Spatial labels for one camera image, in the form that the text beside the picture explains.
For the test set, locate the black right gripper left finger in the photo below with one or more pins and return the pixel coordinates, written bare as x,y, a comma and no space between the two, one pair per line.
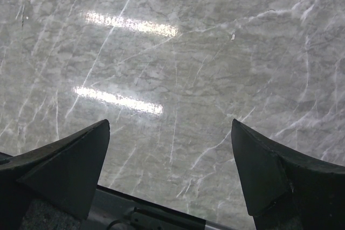
52,187

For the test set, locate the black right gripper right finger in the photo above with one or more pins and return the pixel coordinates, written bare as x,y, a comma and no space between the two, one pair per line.
283,188

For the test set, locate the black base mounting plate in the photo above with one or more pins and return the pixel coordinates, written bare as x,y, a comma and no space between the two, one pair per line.
112,209

